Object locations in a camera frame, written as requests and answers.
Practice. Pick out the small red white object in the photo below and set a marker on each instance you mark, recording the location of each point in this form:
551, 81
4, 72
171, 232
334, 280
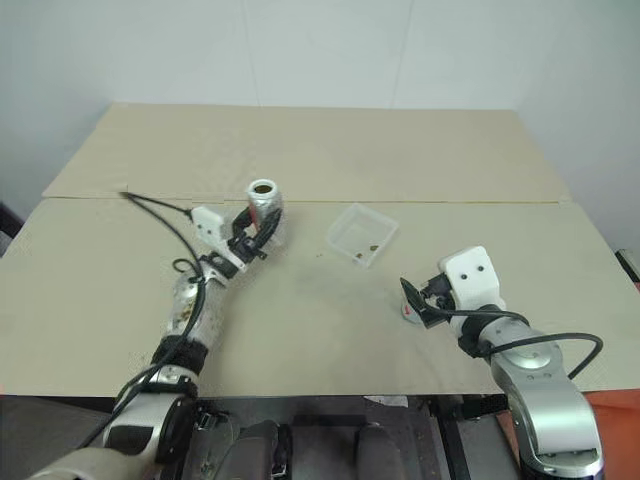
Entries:
407, 312

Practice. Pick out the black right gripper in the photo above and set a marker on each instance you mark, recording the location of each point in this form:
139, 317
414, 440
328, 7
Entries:
440, 297

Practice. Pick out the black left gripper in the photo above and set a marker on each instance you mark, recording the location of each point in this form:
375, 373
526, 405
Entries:
247, 248

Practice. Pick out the black metal table frame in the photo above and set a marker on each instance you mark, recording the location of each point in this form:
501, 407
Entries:
450, 440

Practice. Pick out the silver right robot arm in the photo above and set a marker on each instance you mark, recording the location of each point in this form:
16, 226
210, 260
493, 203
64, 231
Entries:
540, 380

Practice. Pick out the clear square plastic weighing dish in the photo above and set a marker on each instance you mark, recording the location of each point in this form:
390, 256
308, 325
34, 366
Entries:
362, 232

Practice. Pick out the dark object beside table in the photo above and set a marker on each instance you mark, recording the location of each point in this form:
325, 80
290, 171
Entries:
9, 225

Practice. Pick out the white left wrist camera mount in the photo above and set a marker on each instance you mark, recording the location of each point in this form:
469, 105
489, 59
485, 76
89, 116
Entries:
210, 222

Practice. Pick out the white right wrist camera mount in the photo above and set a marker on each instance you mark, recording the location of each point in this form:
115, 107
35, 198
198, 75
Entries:
472, 280

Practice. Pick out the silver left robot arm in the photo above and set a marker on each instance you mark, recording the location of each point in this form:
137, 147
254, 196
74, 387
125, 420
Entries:
187, 310

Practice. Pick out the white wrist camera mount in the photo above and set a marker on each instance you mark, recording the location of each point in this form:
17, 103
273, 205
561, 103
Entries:
472, 280
210, 222

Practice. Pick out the silver can with red stripe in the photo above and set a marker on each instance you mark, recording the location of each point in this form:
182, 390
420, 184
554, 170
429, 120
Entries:
265, 200

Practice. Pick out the dark rounded shape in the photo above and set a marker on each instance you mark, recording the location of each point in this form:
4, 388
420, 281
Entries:
260, 450
377, 452

